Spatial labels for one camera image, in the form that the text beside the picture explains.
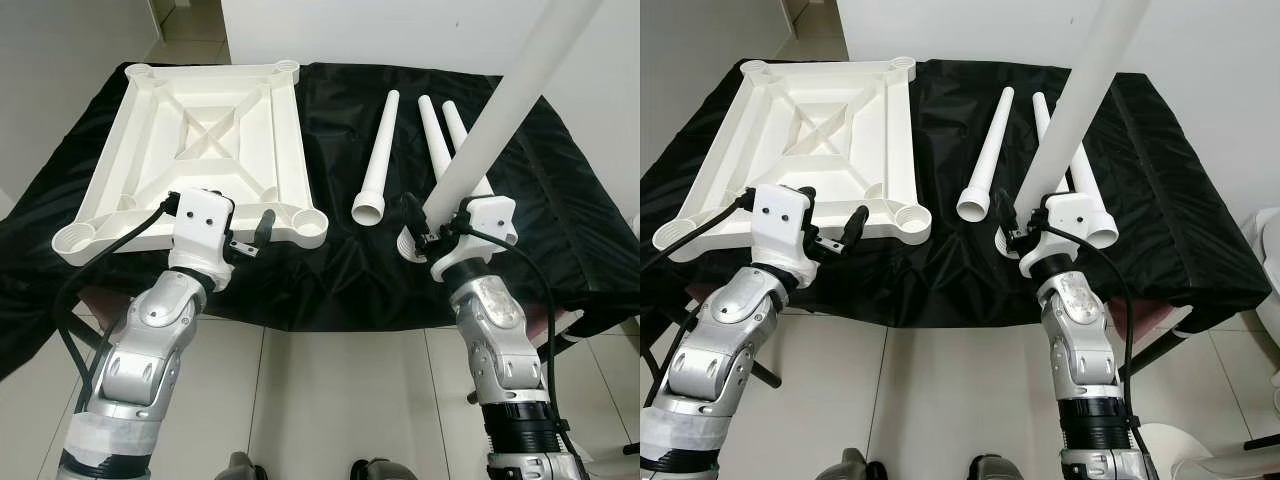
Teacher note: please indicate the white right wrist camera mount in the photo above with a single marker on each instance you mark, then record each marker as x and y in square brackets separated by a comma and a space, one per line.
[490, 220]
[1072, 212]

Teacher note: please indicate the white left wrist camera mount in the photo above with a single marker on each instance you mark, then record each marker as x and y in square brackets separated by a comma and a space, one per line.
[205, 220]
[780, 215]

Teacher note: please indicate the grey left robot foot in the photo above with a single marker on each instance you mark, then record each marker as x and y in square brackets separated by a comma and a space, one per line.
[860, 466]
[245, 468]

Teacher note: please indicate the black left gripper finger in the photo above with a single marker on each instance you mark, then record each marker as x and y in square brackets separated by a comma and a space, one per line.
[857, 222]
[266, 226]

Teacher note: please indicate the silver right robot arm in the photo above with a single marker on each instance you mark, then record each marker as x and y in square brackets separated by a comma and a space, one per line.
[1085, 330]
[500, 340]

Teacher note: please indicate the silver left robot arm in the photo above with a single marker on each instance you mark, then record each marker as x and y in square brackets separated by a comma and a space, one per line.
[150, 330]
[740, 330]

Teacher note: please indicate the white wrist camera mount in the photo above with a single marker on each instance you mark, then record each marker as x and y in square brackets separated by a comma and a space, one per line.
[780, 215]
[1072, 212]
[205, 220]
[490, 220]

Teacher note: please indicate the black metal table leg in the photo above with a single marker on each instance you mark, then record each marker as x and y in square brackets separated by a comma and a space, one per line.
[1160, 350]
[765, 374]

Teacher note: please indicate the black cloth table cover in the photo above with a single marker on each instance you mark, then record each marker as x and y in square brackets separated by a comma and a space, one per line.
[560, 200]
[1180, 200]

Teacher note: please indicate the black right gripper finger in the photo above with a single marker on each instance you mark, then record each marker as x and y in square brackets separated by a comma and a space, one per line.
[1004, 210]
[410, 212]

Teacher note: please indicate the white rounded plastic object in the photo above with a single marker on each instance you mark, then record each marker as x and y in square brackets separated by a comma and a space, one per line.
[1190, 455]

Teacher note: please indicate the grey right robot foot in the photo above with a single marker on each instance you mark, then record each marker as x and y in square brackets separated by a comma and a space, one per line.
[988, 470]
[370, 470]

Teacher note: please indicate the grey robot foot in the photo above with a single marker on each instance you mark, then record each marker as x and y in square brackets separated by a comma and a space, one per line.
[370, 470]
[988, 470]
[245, 468]
[860, 466]

